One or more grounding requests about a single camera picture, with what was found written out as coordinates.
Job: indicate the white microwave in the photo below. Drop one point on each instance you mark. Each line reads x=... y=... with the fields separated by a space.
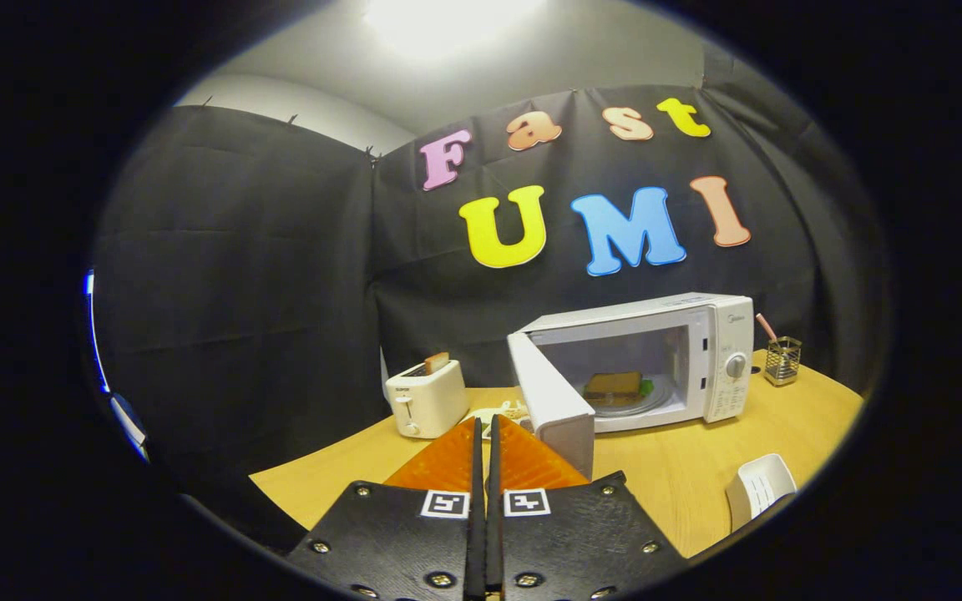
x=615 y=313

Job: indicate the brown sandwich with green lettuce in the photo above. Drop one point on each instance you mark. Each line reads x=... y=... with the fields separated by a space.
x=615 y=386

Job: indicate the glass microwave turntable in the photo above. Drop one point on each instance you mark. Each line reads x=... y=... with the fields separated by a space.
x=648 y=405

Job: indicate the white toaster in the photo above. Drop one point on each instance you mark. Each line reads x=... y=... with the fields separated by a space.
x=431 y=401

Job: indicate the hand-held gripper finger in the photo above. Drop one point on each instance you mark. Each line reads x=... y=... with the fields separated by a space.
x=475 y=534
x=493 y=534

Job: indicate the computer monitor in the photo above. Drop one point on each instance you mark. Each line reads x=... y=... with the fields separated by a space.
x=126 y=421

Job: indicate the white rectangular dish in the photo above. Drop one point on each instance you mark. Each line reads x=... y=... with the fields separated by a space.
x=761 y=488

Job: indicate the pink straw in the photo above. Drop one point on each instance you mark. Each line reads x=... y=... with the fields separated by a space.
x=766 y=327

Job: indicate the brown toast slice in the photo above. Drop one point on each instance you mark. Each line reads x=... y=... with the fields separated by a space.
x=437 y=363

